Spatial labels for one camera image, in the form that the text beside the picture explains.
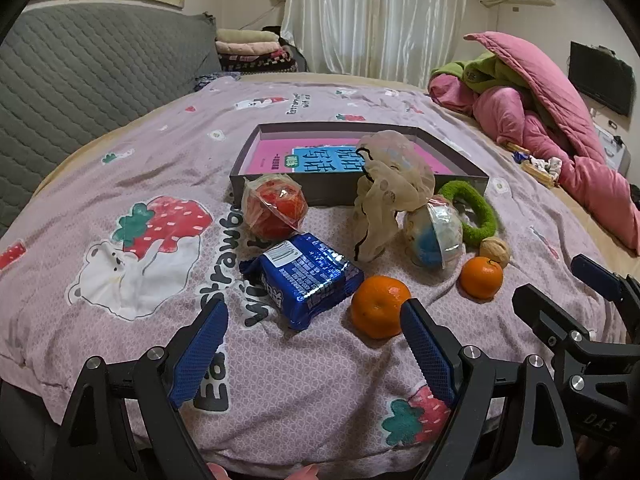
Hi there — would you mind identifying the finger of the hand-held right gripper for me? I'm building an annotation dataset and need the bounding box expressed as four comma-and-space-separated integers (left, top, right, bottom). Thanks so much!
571, 254, 640, 345
512, 284, 592, 377

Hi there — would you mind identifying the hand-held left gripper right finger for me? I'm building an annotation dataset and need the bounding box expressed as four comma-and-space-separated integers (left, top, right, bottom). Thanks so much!
400, 297, 581, 480

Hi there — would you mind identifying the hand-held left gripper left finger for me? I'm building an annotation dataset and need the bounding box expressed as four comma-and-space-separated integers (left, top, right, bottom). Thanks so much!
52, 297, 231, 480

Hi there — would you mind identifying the small orange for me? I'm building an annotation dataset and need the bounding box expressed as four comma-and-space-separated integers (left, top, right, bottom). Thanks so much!
459, 256, 504, 301

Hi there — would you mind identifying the large orange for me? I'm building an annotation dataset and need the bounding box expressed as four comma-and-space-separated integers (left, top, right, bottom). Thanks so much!
350, 276, 412, 339

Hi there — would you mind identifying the walnut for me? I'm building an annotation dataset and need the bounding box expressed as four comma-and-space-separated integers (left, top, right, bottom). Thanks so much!
479, 236, 511, 268

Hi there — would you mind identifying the toy egg with clear half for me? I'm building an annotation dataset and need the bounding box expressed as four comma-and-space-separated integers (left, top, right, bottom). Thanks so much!
404, 195, 465, 268

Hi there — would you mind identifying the green fuzzy ring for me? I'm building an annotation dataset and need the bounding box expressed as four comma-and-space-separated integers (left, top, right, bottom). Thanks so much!
437, 180, 499, 248

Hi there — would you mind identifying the blue snack packet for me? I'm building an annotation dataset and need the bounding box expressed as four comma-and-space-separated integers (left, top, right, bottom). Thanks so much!
240, 232, 365, 332

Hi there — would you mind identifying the red white toy egg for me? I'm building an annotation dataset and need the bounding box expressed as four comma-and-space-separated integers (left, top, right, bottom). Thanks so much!
241, 173, 308, 241

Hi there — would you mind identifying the beige sheer hair net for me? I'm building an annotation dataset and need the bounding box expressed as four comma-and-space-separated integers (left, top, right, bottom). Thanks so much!
352, 130, 437, 263

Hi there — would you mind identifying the grey cardboard box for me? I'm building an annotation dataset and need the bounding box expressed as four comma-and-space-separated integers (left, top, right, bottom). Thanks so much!
229, 121, 490, 208

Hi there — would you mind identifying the white floral scrunchie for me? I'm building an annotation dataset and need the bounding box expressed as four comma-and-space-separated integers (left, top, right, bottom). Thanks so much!
530, 156, 563, 179

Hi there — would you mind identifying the white appliance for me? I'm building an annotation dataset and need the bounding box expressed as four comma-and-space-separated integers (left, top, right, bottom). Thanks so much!
595, 125, 632, 176

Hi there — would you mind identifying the pink quilt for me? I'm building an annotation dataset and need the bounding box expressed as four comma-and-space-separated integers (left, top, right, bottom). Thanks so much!
427, 31, 640, 256

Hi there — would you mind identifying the strawberry printed blanket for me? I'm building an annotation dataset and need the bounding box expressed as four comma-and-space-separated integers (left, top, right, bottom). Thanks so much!
0, 77, 631, 466

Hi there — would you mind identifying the black television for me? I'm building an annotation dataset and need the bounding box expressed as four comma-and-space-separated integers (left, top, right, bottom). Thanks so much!
569, 41, 636, 117

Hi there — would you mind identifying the pink book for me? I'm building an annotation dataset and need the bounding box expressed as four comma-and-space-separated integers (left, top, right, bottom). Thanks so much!
250, 137, 453, 177

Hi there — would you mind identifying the green blanket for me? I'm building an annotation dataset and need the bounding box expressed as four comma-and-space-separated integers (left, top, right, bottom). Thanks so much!
431, 50, 556, 126

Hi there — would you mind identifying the blue patterned cloth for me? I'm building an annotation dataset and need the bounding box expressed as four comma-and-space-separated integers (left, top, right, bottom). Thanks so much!
195, 74, 236, 92

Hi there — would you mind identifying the beige bed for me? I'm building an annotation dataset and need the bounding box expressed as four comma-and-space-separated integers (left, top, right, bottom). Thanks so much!
30, 71, 640, 311

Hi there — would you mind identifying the grey quilted headboard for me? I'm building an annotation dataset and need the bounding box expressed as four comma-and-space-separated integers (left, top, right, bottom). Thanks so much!
0, 2, 223, 236

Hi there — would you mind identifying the dark patterned folded blanket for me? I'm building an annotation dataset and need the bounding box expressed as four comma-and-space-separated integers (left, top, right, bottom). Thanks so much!
220, 50, 298, 75

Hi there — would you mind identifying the beige folded blanket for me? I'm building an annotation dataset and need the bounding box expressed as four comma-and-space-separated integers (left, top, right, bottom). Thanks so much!
216, 28, 278, 43

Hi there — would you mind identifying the white curtain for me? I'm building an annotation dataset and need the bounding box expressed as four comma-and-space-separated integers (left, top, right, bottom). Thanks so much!
280, 0, 471, 88

